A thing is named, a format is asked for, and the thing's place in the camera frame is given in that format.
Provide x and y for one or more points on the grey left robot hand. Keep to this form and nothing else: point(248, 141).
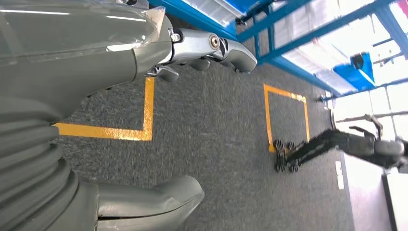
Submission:
point(79, 47)

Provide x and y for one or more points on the blue metal shelf rack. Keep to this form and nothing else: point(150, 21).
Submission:
point(296, 68)
point(204, 25)

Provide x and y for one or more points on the black plastic part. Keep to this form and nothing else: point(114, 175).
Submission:
point(357, 61)

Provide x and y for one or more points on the blue plastic crate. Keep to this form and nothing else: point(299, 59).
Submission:
point(350, 78)
point(242, 4)

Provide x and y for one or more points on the black stand with ribbed feet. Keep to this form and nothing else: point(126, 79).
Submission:
point(318, 146)

